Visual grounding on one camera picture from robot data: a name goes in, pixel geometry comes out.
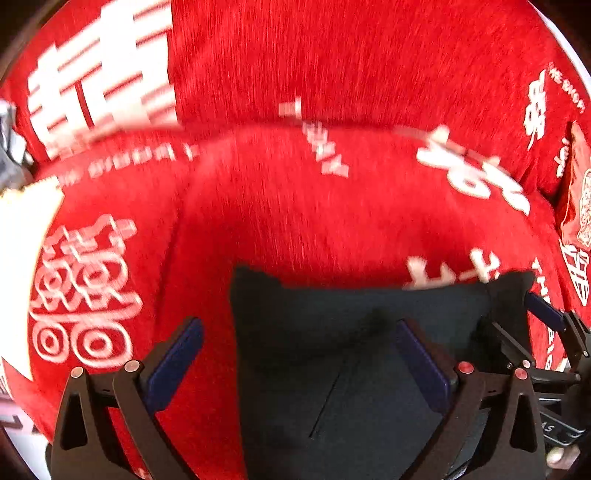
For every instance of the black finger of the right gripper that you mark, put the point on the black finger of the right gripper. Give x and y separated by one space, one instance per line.
508 351
575 336

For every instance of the red quilt white characters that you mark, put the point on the red quilt white characters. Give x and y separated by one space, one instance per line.
407 145

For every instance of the black pants grey waistband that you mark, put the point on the black pants grey waistband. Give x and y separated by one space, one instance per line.
323 391

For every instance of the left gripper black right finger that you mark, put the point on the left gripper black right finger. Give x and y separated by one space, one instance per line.
490 426

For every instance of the grey cloth at bedhead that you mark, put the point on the grey cloth at bedhead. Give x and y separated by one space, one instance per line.
15 161

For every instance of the person's right hand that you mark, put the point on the person's right hand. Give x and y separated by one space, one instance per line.
562 458

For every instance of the red printed gift bag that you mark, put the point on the red printed gift bag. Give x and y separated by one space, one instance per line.
573 210

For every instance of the red pillow white character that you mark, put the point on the red pillow white character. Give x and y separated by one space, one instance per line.
94 69

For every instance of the white bed sheet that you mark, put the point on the white bed sheet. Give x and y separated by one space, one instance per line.
26 216

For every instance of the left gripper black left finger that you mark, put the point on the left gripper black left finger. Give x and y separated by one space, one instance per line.
85 445

